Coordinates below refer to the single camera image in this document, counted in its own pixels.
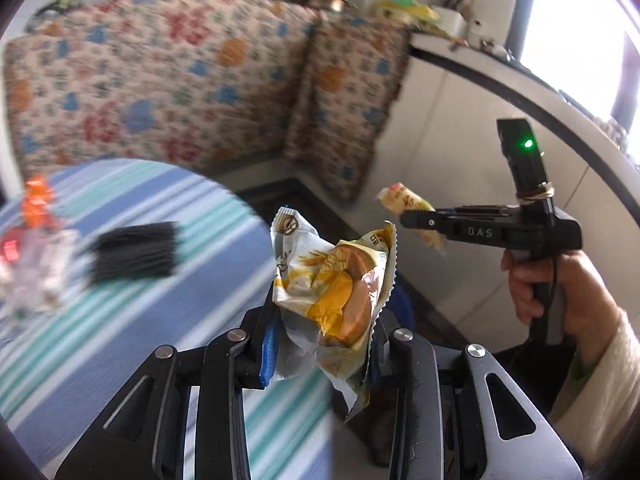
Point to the small red wrapper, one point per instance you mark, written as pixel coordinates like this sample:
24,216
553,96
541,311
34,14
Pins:
10,251

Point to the white knife block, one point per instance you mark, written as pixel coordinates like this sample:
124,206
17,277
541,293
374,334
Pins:
452,10

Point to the pale yellow snack wrapper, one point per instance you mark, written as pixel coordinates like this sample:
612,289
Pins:
405,197

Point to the white paper roll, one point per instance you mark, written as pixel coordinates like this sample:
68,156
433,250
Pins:
477,30

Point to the small patterned cloth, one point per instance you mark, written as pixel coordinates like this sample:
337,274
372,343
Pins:
345,110

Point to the black mesh pouch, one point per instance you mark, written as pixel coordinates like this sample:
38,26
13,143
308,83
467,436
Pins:
135,255

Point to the window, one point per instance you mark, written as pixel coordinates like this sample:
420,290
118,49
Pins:
575,20

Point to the large patterned cloth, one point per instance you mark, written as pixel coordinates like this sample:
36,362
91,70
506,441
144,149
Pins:
150,75

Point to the person's right hand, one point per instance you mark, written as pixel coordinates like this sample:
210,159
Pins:
590,295

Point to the clear cartoon print wrapper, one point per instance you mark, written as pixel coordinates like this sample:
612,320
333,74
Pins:
42,275

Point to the orange foil wrapper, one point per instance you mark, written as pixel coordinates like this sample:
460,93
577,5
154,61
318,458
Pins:
39,202

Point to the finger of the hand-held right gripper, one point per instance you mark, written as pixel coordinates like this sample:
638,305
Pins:
422,221

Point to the blue green striped tablecloth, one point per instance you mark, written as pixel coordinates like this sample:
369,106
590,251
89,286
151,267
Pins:
150,335

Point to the black seasoning rack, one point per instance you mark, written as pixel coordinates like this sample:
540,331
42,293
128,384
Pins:
50,9

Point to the person's right forearm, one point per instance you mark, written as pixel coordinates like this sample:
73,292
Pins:
605,385

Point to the cream container green lid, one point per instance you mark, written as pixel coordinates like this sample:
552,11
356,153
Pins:
405,7

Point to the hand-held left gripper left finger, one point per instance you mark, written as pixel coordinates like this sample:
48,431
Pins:
267,355

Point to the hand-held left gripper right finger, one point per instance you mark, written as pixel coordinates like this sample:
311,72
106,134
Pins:
400,360

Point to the yellow white bread wrapper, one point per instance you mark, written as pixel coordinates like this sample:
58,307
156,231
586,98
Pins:
330,290

